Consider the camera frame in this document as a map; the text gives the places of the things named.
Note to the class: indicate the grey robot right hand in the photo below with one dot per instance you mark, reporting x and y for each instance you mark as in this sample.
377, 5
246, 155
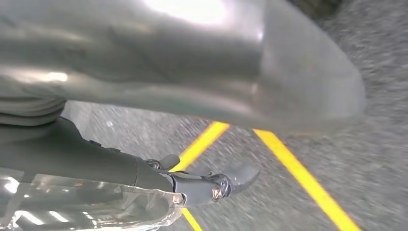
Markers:
159, 63

